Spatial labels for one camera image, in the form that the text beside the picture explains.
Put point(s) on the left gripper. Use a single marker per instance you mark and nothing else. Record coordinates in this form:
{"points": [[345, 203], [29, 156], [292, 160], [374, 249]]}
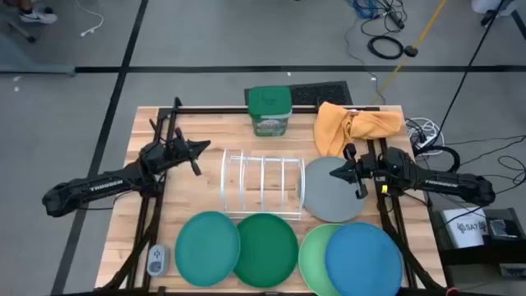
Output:
{"points": [[174, 151]]}

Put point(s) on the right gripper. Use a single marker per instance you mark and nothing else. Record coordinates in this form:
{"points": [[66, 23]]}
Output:
{"points": [[370, 169]]}

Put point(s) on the light green plate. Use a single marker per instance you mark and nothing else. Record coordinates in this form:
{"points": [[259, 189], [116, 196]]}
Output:
{"points": [[312, 259]]}

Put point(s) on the dark green plate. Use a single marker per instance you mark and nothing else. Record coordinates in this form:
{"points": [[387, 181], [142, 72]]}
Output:
{"points": [[267, 251]]}

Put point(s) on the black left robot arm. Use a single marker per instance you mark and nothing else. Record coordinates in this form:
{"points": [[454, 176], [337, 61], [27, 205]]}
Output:
{"points": [[102, 187]]}

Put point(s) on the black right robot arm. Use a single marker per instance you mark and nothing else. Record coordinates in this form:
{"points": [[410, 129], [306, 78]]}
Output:
{"points": [[448, 183]]}

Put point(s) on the grey plate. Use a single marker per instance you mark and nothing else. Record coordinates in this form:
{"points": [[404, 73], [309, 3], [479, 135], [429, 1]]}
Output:
{"points": [[328, 199]]}

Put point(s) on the orange cloth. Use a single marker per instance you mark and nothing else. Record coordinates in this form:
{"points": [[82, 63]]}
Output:
{"points": [[337, 127]]}

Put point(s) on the black floor mat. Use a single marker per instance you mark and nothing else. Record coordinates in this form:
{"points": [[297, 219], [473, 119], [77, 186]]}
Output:
{"points": [[320, 93]]}

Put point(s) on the green lidded container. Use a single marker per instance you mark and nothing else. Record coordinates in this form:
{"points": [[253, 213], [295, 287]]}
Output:
{"points": [[270, 109]]}

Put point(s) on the blue plate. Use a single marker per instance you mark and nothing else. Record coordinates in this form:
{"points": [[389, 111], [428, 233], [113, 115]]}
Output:
{"points": [[363, 261]]}

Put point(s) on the teal plate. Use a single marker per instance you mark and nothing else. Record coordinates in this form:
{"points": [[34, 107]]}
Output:
{"points": [[207, 248]]}

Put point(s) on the white printed box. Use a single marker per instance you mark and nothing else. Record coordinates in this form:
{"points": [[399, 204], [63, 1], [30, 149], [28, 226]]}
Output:
{"points": [[464, 228]]}

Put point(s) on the black power adapter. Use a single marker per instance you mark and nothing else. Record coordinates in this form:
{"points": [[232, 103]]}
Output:
{"points": [[411, 51]]}

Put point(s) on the black side cart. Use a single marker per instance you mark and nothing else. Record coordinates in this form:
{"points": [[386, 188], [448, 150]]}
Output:
{"points": [[472, 257]]}

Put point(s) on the black power strip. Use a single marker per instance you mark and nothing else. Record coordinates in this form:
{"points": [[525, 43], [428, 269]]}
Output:
{"points": [[396, 19]]}

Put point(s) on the black box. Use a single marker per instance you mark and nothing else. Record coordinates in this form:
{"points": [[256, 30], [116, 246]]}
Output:
{"points": [[503, 226]]}

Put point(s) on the person's shoe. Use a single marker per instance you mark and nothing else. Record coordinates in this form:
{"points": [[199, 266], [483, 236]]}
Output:
{"points": [[39, 17]]}

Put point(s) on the black metal rig frame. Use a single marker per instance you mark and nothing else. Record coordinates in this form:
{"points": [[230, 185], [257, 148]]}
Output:
{"points": [[230, 110]]}

